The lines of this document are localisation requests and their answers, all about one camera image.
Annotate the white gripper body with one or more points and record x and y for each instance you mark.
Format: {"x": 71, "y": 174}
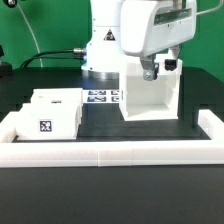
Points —
{"x": 150, "y": 26}

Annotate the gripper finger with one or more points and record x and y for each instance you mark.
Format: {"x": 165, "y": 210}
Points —
{"x": 172, "y": 58}
{"x": 150, "y": 68}

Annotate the white drawer cabinet box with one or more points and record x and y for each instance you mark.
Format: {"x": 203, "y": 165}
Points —
{"x": 148, "y": 100}

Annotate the white drawer front one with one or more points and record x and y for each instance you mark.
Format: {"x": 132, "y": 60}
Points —
{"x": 48, "y": 121}

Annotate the white drawer one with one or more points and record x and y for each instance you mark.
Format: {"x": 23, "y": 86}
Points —
{"x": 58, "y": 96}
{"x": 48, "y": 121}

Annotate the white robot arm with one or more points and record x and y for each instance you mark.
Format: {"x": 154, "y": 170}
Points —
{"x": 103, "y": 51}

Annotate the white drawer rear one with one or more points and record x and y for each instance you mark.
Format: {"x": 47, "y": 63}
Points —
{"x": 58, "y": 96}

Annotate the printed marker sheet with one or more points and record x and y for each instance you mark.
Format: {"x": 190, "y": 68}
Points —
{"x": 100, "y": 96}

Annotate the black device at left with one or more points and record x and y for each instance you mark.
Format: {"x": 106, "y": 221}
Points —
{"x": 5, "y": 68}

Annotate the white U-shaped border frame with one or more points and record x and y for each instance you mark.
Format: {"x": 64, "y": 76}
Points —
{"x": 100, "y": 154}

